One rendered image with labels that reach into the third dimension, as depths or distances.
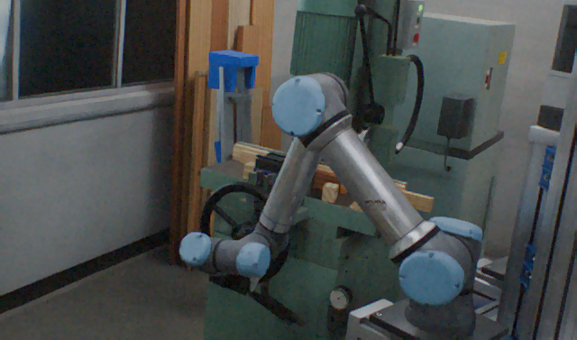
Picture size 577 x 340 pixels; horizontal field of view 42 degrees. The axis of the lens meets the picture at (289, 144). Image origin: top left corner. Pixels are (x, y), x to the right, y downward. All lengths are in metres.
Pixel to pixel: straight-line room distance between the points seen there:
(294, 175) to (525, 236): 0.54
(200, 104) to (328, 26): 1.55
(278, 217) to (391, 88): 0.77
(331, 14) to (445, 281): 0.97
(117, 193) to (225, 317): 1.43
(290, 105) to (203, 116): 2.18
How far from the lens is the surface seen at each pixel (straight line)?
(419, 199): 2.17
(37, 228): 3.36
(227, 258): 1.66
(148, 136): 3.77
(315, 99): 1.45
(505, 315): 1.84
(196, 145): 3.64
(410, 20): 2.42
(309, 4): 2.17
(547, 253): 1.69
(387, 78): 2.35
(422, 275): 1.46
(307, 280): 2.21
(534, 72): 4.41
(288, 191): 1.69
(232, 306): 2.39
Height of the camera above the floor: 1.53
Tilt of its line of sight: 13 degrees down
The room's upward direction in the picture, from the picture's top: 7 degrees clockwise
